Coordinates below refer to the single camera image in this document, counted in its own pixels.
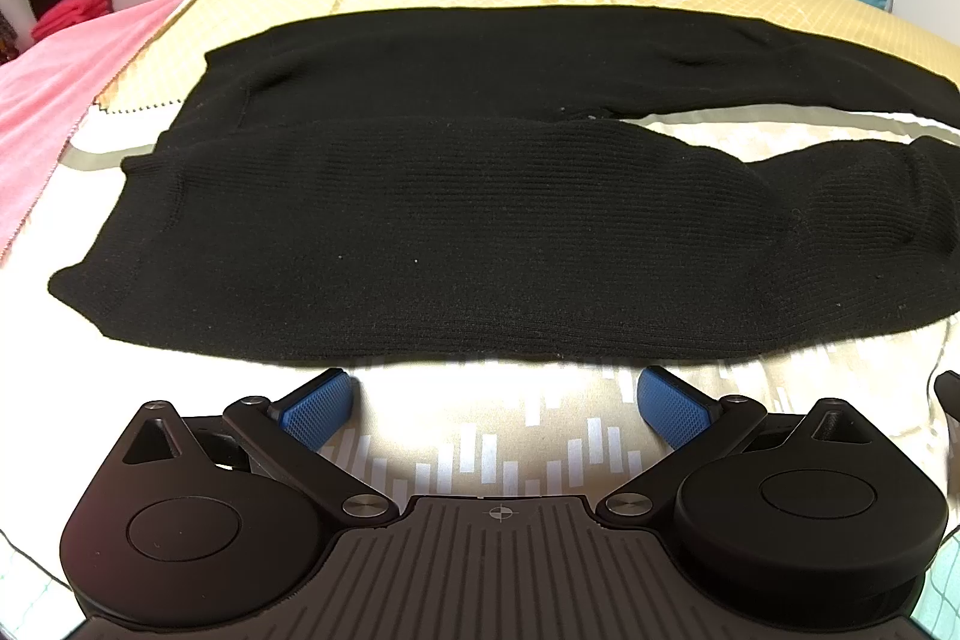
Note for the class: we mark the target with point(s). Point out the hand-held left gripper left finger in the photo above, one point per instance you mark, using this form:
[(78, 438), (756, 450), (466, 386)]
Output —
[(315, 411)]

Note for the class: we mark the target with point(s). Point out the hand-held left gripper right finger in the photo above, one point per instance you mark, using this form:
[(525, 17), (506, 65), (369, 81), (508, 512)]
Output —
[(671, 411)]

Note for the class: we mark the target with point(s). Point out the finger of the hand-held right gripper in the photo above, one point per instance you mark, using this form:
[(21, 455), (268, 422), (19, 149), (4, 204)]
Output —
[(951, 419)]

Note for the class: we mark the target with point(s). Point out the printed beige bed sheet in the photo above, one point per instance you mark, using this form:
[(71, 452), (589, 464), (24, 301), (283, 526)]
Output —
[(525, 407)]

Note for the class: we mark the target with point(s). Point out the pink fleece blanket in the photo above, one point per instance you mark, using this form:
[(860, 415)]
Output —
[(52, 108)]

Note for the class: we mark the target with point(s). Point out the pile of red clothes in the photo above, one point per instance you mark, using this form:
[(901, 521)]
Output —
[(71, 10)]

